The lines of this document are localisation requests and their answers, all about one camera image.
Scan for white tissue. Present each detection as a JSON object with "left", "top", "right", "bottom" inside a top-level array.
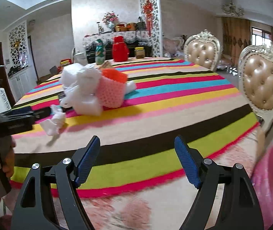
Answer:
[{"left": 40, "top": 105, "right": 66, "bottom": 136}]

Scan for beige tufted chair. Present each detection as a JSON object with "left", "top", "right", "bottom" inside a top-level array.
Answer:
[
  {"left": 238, "top": 43, "right": 273, "bottom": 130},
  {"left": 183, "top": 29, "right": 223, "bottom": 72}
]

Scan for red gift bag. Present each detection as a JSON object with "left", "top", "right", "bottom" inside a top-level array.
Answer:
[{"left": 60, "top": 59, "right": 72, "bottom": 68}]

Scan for pink plastic basin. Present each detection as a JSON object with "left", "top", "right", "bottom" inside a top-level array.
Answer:
[{"left": 252, "top": 146, "right": 273, "bottom": 229}]

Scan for far beige tufted chair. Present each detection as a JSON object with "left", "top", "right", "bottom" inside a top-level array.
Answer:
[{"left": 183, "top": 29, "right": 223, "bottom": 72}]

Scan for glass jar brown contents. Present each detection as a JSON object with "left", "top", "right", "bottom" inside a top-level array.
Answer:
[{"left": 134, "top": 47, "right": 145, "bottom": 59}]

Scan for brown curtains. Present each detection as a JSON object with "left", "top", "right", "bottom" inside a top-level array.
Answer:
[{"left": 222, "top": 17, "right": 251, "bottom": 66}]

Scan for red thermos jug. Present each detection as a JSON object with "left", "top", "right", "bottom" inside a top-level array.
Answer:
[{"left": 112, "top": 36, "right": 129, "bottom": 62}]

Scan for chandelier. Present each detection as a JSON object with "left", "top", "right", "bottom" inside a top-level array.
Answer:
[{"left": 221, "top": 0, "right": 244, "bottom": 18}]

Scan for near beige tufted chair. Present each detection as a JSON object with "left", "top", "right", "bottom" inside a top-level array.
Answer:
[{"left": 238, "top": 43, "right": 273, "bottom": 130}]

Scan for piano with lace cover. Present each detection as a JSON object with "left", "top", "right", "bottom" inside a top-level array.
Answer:
[{"left": 83, "top": 31, "right": 152, "bottom": 63}]

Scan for flower bouquet in vase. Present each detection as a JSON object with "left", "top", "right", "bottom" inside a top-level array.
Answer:
[{"left": 102, "top": 11, "right": 118, "bottom": 32}]

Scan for red chinese knot ornament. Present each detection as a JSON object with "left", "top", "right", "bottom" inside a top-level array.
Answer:
[{"left": 143, "top": 0, "right": 153, "bottom": 37}]

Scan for teal floral vase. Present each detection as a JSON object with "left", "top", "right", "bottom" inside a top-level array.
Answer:
[{"left": 95, "top": 39, "right": 106, "bottom": 65}]

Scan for pink orange foam net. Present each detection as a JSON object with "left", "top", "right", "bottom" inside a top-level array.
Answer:
[{"left": 95, "top": 69, "right": 128, "bottom": 108}]

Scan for striped colourful tablecloth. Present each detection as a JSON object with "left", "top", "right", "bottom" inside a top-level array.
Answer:
[{"left": 11, "top": 59, "right": 258, "bottom": 198}]

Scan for black small box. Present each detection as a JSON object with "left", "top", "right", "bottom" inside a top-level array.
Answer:
[{"left": 57, "top": 91, "right": 66, "bottom": 102}]

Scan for white plastic bag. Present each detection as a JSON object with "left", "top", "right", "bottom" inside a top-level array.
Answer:
[{"left": 59, "top": 63, "right": 103, "bottom": 116}]

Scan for white ceramic teapot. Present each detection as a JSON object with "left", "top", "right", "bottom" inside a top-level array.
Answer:
[{"left": 74, "top": 53, "right": 88, "bottom": 66}]

